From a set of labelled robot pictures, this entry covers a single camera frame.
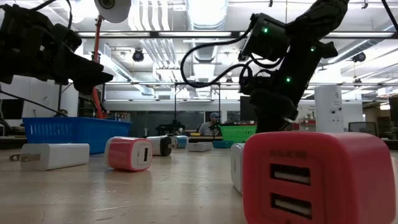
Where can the pink white charger cube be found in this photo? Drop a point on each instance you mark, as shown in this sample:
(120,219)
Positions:
(124,154)

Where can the red desk lamp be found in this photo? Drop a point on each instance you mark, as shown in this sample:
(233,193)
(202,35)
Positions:
(97,40)

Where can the white flat wall charger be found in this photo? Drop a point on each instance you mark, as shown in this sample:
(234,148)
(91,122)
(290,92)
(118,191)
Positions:
(59,155)

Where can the teal digital clock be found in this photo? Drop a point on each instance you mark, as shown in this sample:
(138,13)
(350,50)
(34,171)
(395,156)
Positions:
(222,144)

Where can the black ceiling spotlight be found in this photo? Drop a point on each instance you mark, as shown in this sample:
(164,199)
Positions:
(359,57)
(138,55)

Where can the blue plastic basket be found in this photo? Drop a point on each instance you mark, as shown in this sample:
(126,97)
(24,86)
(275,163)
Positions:
(77,133)

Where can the white round column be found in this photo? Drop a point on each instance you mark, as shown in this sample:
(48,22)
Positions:
(329,105)

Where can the green plastic basket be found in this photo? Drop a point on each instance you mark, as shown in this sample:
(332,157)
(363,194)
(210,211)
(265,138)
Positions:
(237,133)

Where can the blue white charger cube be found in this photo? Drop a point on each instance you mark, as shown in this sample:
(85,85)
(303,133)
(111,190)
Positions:
(183,142)

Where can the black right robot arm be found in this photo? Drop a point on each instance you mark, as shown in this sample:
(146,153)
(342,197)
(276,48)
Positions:
(323,18)

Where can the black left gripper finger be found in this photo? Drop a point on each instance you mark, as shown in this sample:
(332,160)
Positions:
(87,87)
(90,73)

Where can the red shelf cart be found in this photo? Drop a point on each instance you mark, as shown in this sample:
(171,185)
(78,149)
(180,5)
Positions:
(308,126)

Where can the person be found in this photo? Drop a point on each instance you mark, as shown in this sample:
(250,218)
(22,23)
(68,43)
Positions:
(206,128)

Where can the black monitor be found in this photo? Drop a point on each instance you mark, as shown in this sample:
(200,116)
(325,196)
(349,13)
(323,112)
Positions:
(247,109)

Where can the black background robot arm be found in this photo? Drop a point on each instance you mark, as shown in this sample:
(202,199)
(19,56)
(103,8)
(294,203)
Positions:
(169,127)

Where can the black aluminium rig frame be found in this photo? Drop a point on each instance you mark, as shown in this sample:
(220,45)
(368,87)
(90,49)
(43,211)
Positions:
(235,34)

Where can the black white charger cube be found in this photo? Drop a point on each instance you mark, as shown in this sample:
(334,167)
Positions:
(161,146)

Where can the large red dual-port charger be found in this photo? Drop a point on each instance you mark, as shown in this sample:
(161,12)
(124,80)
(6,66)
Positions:
(342,174)

